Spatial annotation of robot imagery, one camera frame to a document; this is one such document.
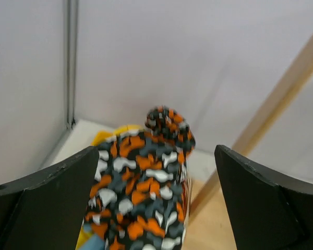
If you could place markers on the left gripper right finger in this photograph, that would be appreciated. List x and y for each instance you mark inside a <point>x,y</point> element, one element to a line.
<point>267,209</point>

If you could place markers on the aluminium frame post left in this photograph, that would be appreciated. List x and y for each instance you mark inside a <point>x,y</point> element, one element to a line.
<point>70,30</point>

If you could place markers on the yellow shorts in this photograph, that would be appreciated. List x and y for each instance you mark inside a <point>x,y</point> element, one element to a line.
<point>109,132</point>

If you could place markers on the black orange camouflage shorts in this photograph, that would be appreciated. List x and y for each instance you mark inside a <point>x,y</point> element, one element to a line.
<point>137,200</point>

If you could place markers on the wooden clothes rack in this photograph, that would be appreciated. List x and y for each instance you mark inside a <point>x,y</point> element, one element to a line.
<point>289,86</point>

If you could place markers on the light blue shorts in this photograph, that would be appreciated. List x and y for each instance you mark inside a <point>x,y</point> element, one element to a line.
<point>91,240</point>

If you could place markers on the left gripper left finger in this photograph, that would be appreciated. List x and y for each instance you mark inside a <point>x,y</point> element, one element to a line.
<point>45,209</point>

